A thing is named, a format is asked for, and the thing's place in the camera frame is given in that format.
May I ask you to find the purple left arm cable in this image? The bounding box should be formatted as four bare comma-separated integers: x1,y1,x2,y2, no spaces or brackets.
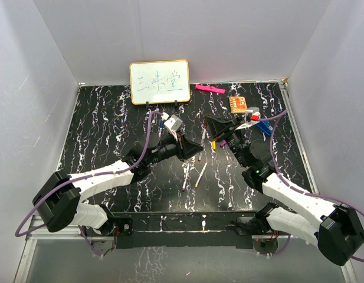
15,110,165,238

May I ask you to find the aluminium frame rail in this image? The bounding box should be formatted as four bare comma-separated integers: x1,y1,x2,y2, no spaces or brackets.
25,216,91,241

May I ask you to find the yellow framed whiteboard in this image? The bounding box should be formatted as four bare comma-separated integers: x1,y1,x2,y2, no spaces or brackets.
129,60,191,105

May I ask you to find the orange white pen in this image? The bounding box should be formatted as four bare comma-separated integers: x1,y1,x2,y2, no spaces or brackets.
195,162,208,189

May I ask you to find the blue stapler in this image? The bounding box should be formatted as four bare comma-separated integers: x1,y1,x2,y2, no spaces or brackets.
256,120,273,136

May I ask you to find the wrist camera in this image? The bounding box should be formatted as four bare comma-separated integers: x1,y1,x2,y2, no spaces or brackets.
236,107,260,130
163,114,183,134

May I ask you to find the blue white pen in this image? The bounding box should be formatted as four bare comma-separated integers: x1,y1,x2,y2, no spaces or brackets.
159,121,164,136

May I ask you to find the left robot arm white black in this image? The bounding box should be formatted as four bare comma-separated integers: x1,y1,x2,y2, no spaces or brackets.
32,134,203,235

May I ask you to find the purple white pen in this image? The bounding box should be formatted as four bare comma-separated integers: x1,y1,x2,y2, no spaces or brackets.
182,163,190,192

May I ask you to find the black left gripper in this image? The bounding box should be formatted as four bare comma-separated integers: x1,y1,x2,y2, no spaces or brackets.
147,130,203,166

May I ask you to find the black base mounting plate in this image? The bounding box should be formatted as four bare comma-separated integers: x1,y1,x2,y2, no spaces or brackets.
81,211,288,250

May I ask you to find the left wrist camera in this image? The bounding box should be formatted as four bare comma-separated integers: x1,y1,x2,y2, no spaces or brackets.
163,114,183,134

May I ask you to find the red white pen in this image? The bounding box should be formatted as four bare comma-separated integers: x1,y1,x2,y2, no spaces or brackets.
198,128,206,162

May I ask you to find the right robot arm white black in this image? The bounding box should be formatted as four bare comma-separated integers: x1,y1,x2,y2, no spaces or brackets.
205,114,364,266

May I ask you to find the orange card box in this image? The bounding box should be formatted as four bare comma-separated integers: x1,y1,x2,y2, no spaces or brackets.
229,96,247,114

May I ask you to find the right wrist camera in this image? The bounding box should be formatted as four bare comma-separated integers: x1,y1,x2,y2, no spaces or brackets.
236,107,260,130

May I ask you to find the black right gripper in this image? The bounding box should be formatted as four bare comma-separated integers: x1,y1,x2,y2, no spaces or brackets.
206,114,249,168

